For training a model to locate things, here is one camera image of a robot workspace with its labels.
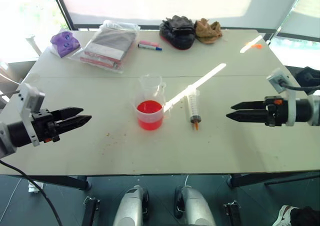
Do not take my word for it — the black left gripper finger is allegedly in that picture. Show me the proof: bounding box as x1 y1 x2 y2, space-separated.
51 106 85 120
55 114 93 135

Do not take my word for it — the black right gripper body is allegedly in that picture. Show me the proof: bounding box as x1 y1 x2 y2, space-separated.
264 96 290 127

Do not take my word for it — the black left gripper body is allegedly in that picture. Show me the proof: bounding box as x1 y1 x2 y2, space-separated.
31 108 61 144

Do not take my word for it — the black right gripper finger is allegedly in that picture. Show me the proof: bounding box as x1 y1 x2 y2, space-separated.
230 100 267 111
225 108 267 124

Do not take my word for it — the clear syringe orange tip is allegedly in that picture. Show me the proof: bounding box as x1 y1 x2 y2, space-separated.
184 84 202 132

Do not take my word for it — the beaker with red liquid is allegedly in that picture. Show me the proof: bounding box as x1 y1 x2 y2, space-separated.
134 99 171 131

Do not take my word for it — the clear empty measuring cup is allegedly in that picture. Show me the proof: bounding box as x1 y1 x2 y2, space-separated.
138 73 168 105

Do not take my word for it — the black angular housing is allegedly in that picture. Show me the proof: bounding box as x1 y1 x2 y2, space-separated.
294 66 320 96

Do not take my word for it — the orange plastic scrap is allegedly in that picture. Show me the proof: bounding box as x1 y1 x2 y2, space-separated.
245 42 264 50

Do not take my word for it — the purple crumpled bag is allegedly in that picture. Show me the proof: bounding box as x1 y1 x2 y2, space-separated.
49 30 81 59

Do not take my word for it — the clear bag with books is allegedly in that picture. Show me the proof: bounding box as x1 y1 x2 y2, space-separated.
66 19 141 75

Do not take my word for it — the brown crumpled cloth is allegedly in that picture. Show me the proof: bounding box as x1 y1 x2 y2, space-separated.
194 18 224 46

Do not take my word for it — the black cloth bundle red edge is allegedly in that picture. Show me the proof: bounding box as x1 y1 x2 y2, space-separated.
159 15 198 52

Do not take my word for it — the white sneaker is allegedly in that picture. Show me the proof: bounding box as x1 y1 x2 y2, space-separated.
271 204 301 226

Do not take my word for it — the blue whiteboard marker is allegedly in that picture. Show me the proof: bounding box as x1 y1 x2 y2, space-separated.
137 43 163 52

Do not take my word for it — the silver left robot leg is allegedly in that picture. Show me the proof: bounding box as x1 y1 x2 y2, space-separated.
112 185 150 226

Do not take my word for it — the silver robot leg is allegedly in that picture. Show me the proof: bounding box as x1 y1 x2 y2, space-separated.
174 185 218 226
112 185 150 226

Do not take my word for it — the pink marker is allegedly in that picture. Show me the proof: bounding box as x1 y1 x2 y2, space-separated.
139 40 161 47

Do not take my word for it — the silver right robot leg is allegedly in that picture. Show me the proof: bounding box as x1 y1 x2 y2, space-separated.
174 185 218 226

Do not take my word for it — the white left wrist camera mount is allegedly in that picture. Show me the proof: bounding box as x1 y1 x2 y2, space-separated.
15 82 46 147

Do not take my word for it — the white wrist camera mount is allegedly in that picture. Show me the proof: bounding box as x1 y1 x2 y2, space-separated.
265 68 298 127
15 82 46 147

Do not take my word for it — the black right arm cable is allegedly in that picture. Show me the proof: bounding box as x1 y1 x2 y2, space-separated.
280 80 320 91

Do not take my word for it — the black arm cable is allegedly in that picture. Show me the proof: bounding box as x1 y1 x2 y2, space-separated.
0 158 64 226
280 80 320 91

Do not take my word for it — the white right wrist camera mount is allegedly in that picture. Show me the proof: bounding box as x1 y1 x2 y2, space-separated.
265 68 298 127

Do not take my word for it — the black table frame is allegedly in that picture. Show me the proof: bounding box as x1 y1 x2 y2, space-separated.
0 170 320 191

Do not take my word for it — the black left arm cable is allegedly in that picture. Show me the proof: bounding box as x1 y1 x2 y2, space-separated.
0 158 64 226

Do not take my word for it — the black metal floor bracket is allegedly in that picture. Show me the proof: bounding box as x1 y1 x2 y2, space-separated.
81 196 101 226
223 200 242 226

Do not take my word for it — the black window post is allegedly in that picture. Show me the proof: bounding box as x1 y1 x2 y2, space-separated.
49 0 76 31

